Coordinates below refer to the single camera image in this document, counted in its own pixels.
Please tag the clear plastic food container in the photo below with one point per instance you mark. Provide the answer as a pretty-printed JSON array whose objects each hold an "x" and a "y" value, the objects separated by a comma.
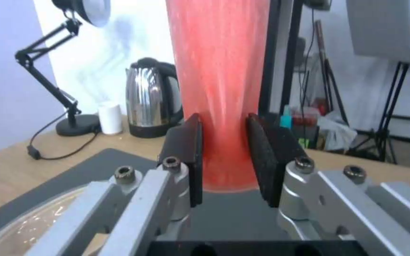
[{"x": 23, "y": 226}]

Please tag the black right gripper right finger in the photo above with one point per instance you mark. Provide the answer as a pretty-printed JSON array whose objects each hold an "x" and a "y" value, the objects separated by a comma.
[{"x": 290, "y": 170}]

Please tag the crumpled white plastic bag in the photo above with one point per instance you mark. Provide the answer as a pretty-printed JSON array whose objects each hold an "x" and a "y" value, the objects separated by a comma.
[{"x": 336, "y": 133}]

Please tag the black light stand tripod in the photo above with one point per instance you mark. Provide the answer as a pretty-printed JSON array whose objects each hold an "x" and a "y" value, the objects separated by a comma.
[{"x": 386, "y": 112}]

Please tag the red translucent plastic bag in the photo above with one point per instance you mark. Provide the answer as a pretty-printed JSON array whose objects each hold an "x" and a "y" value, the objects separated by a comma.
[{"x": 222, "y": 88}]

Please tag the teal plastic bottle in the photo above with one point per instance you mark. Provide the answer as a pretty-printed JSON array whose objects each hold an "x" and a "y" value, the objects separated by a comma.
[{"x": 285, "y": 117}]

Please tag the white softbox studio light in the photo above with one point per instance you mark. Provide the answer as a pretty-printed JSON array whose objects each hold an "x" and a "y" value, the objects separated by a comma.
[{"x": 386, "y": 26}]

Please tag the black articulated desk lamp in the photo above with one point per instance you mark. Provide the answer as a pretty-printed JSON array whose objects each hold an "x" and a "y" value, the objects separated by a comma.
[{"x": 66, "y": 66}]

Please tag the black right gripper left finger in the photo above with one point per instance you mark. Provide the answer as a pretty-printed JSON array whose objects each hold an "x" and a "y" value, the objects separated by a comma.
[{"x": 176, "y": 173}]

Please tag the black vertical metal frame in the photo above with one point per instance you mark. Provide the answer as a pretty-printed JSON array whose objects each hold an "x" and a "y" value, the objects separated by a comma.
[{"x": 279, "y": 58}]

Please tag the stainless steel electric kettle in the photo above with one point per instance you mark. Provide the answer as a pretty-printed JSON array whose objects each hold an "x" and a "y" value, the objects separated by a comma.
[{"x": 151, "y": 98}]

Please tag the white cylindrical paper roll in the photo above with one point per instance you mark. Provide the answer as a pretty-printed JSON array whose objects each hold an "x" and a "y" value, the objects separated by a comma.
[{"x": 109, "y": 118}]

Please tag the dark grey desk mat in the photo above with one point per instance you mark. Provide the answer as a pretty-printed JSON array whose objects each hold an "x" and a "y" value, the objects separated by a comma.
[{"x": 94, "y": 170}]

